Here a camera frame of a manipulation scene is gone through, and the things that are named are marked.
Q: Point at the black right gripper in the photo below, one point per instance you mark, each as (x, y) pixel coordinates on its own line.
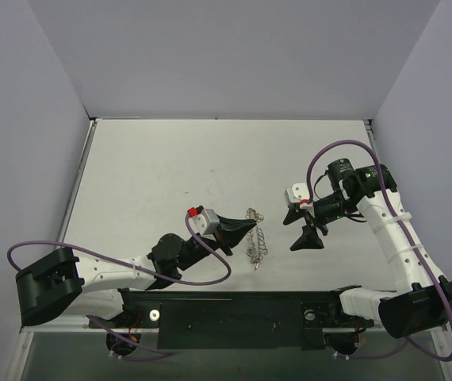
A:
(311, 218)

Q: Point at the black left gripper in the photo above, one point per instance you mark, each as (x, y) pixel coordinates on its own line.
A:
(223, 240)

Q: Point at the metal disc key organizer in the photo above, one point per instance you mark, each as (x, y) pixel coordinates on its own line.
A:
(256, 243)

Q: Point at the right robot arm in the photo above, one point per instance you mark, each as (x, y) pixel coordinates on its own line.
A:
(422, 298)

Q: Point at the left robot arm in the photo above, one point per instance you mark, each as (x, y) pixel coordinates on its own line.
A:
(85, 282)

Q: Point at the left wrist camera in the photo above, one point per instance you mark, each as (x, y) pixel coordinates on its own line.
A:
(205, 220)

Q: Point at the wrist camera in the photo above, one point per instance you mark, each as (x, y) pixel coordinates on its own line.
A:
(205, 220)
(297, 197)

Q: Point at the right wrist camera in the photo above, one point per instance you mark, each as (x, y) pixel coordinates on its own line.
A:
(297, 197)

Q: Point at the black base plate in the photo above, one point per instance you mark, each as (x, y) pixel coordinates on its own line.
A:
(236, 319)

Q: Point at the aluminium table edge rail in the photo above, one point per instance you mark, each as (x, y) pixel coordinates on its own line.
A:
(371, 137)

